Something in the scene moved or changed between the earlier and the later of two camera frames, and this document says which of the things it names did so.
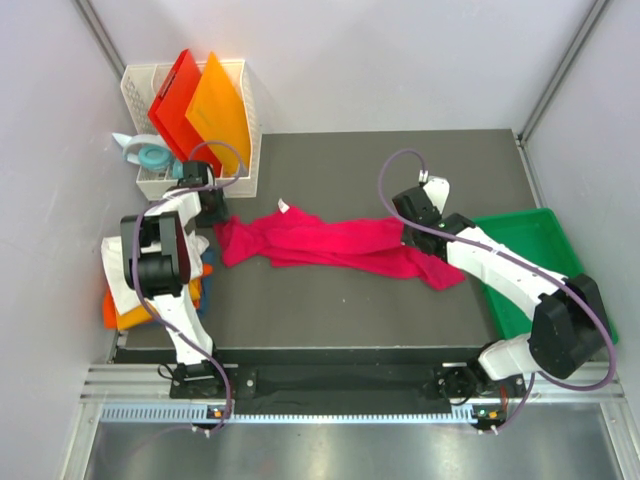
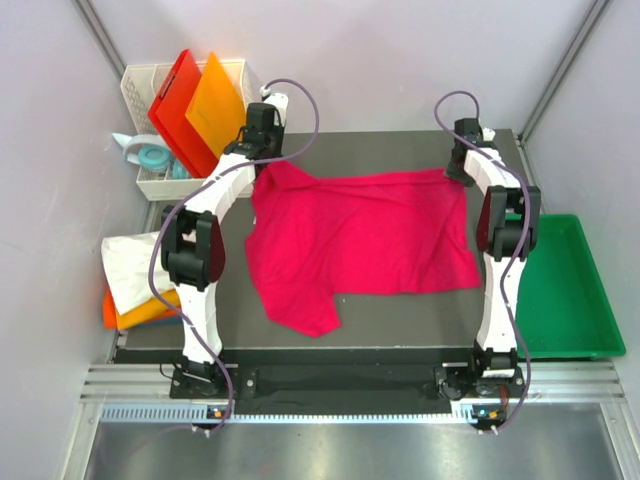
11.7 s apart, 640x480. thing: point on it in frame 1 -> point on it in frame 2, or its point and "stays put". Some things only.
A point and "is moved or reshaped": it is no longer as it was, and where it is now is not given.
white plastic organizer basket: (143, 84) stays put
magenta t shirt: (299, 238) is moved or reshaped
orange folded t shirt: (113, 319) stays put
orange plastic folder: (218, 108) stays put
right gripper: (405, 237) -> (457, 177)
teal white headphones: (150, 151) stays put
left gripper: (220, 214) -> (280, 132)
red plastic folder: (169, 113) stays put
